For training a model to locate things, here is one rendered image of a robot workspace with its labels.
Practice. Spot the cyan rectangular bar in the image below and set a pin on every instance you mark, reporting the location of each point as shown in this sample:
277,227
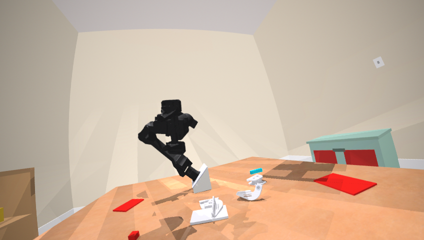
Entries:
256,171

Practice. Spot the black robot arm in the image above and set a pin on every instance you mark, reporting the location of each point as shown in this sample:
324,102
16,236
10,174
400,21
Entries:
180,161

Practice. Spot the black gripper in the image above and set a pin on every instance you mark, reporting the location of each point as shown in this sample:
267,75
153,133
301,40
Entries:
178,124

